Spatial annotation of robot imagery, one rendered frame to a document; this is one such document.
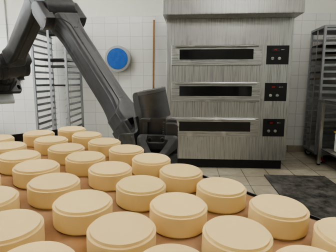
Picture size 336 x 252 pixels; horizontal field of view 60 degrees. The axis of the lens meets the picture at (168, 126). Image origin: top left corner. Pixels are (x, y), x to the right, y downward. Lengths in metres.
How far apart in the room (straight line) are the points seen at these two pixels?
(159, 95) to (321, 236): 0.39
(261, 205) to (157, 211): 0.09
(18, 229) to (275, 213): 0.20
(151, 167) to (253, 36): 3.47
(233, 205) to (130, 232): 0.11
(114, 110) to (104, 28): 4.31
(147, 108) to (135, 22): 4.28
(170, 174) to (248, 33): 3.48
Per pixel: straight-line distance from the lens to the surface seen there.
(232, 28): 3.74
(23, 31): 0.95
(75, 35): 0.74
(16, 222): 0.25
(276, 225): 0.26
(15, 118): 5.53
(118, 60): 4.66
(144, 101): 0.56
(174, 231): 0.24
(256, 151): 3.86
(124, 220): 0.23
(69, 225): 0.25
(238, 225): 0.24
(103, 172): 0.33
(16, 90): 1.24
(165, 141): 0.47
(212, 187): 0.30
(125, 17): 4.86
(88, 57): 0.70
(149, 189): 0.28
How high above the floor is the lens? 1.12
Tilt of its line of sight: 9 degrees down
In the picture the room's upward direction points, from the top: straight up
